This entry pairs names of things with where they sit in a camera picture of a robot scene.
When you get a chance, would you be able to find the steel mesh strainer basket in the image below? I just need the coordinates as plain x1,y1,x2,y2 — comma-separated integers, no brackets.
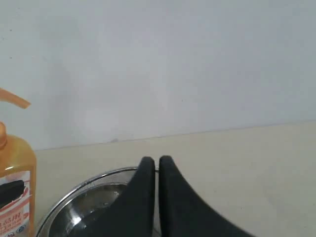
36,166,163,237

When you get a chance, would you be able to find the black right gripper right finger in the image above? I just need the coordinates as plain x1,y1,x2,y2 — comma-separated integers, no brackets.
158,156,252,237

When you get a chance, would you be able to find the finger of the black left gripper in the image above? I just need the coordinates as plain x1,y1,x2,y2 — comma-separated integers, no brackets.
0,180,25,208

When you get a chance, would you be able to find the small stainless steel bowl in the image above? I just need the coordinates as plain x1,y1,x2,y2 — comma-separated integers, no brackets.
48,183,126,237

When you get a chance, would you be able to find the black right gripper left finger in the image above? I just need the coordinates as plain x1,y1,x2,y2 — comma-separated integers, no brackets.
91,157,155,237

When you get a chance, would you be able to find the orange dish soap pump bottle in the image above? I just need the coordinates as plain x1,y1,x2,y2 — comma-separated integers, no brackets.
0,87,37,237

